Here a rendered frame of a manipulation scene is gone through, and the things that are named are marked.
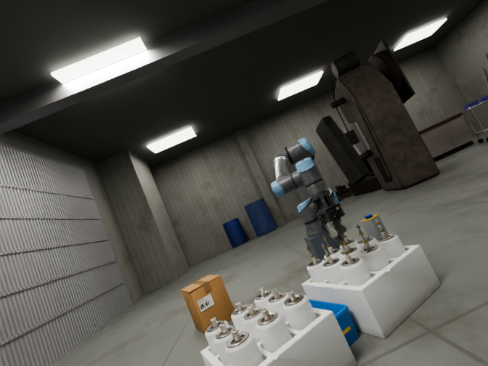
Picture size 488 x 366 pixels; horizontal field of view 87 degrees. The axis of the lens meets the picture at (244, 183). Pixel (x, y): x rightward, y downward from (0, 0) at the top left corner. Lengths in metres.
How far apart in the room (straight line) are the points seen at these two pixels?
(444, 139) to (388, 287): 6.87
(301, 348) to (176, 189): 7.75
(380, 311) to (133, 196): 6.07
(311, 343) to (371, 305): 0.28
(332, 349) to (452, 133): 7.33
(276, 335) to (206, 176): 7.58
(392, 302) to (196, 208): 7.43
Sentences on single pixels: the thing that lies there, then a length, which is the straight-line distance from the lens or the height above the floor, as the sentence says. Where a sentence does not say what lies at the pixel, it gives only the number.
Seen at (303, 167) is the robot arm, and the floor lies 0.67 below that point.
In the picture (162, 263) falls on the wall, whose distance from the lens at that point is 6.47.
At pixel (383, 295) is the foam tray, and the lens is 1.16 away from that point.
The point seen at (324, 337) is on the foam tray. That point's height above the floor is 0.13.
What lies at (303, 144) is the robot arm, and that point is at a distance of 1.52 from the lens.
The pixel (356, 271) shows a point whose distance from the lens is 1.13.
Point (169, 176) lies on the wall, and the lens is 8.58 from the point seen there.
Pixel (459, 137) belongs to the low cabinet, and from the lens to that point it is 8.11.
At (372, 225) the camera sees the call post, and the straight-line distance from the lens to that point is 1.52.
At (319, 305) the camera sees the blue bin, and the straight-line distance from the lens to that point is 1.31.
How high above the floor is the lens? 0.57
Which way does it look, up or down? 8 degrees up
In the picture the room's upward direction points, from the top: 24 degrees counter-clockwise
